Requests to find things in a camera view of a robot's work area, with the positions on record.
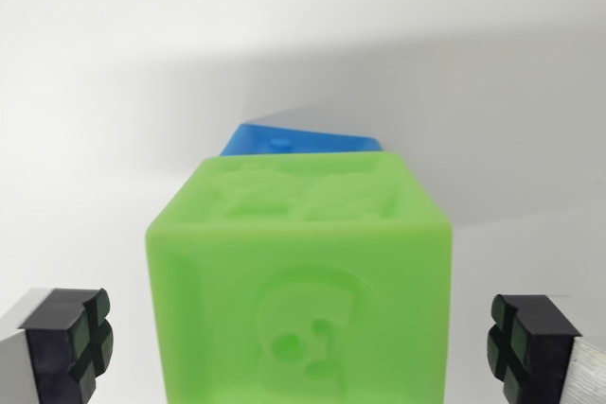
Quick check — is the green embossed toy cube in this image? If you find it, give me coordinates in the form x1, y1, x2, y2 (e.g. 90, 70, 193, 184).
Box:
144, 152, 454, 404

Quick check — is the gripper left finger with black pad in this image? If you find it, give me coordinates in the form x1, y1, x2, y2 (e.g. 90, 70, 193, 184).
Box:
0, 287, 115, 404

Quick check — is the blue toy cube, number 2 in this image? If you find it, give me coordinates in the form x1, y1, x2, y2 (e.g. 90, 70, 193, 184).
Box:
218, 122, 387, 158

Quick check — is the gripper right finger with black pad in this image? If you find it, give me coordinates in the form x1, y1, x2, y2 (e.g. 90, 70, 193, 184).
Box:
486, 293, 606, 404

